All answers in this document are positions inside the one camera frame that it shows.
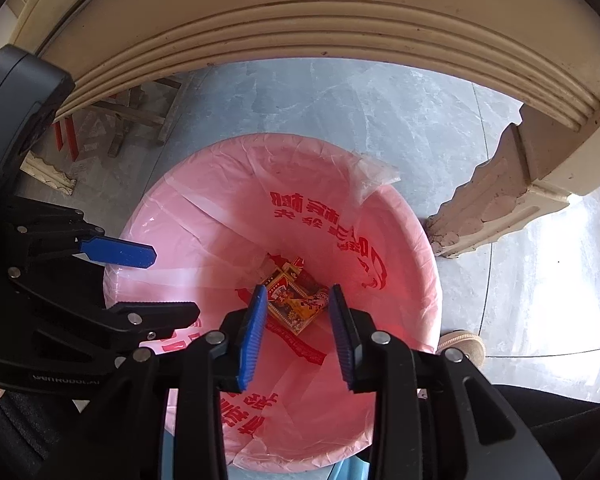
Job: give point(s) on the carved cream table leg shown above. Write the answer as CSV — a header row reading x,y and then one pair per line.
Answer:
x,y
47,172
500,195

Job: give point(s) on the pink bag lined bin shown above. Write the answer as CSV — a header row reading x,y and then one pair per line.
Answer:
x,y
205,210

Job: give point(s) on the red yellow cigarette pack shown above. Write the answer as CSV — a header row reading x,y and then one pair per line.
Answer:
x,y
295,300

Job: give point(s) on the orange paper packet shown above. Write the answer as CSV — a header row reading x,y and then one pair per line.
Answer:
x,y
292,266

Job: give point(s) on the wooden stool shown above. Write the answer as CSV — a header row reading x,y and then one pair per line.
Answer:
x,y
140,115

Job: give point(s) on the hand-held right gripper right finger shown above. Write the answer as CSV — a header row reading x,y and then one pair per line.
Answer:
x,y
341,340

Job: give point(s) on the beige shoe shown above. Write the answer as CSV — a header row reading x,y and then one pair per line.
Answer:
x,y
462,345

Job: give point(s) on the person's right leg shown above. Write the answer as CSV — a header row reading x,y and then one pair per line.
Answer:
x,y
560,425

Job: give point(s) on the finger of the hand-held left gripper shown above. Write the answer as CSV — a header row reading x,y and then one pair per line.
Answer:
x,y
155,312
120,254

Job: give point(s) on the cream round table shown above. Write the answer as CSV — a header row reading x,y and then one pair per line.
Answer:
x,y
330,10

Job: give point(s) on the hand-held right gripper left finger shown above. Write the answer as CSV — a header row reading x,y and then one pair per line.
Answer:
x,y
252,335

